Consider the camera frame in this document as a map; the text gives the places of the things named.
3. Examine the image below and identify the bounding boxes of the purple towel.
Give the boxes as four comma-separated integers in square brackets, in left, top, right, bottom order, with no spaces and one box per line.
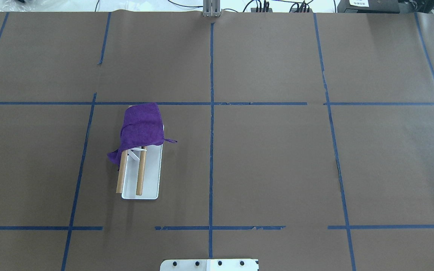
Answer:
[107,103,177,165]

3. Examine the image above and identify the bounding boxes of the white wooden towel rack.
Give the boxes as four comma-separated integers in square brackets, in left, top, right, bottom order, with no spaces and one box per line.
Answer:
[116,144,163,200]

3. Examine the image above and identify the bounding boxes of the black box with label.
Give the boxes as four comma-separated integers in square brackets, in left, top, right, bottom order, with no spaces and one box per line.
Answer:
[336,0,400,14]

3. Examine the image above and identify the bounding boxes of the clear plastic bag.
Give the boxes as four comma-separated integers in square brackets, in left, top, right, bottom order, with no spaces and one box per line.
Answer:
[0,0,60,12]

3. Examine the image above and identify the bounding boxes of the aluminium frame post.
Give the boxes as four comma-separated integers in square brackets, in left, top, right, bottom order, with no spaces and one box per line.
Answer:
[203,0,222,17]

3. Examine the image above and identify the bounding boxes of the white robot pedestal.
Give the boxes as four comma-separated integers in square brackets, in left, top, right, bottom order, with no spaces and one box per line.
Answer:
[160,259,260,271]

